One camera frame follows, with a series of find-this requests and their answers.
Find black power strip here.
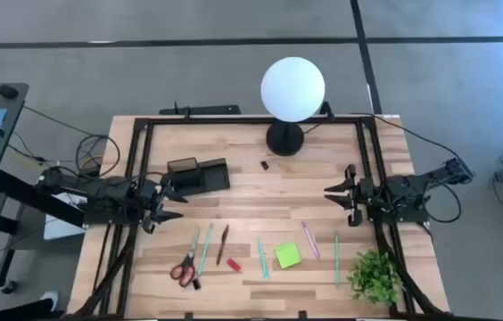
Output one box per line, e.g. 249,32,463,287
158,103,243,117

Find brown pen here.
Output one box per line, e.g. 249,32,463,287
215,224,231,268

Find black computer mouse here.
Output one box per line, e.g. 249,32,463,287
0,84,21,100

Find red-handled scissors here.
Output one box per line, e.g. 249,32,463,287
169,227,202,289

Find grey side desk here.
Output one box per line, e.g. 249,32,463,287
0,82,87,295

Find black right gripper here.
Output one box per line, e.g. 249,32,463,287
324,163,384,227

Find white paper box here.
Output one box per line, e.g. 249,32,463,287
43,191,87,242

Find black aluminium table frame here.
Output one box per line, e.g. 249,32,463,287
71,115,454,321

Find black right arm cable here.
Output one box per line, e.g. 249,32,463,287
350,111,463,224

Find person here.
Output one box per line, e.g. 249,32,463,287
0,290,61,321

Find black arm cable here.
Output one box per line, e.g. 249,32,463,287
350,111,463,224
8,104,122,179

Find black mesh desk organizer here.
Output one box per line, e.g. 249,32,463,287
166,156,232,198

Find white globe table lamp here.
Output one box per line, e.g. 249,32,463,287
260,56,326,158

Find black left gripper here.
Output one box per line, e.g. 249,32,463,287
135,174,189,235

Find green artificial plant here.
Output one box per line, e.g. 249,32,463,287
345,249,405,308

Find purple pen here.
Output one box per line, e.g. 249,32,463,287
301,220,322,260

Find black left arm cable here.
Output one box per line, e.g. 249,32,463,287
8,104,122,179

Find green sticky note pad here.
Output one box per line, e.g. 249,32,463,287
273,242,303,270

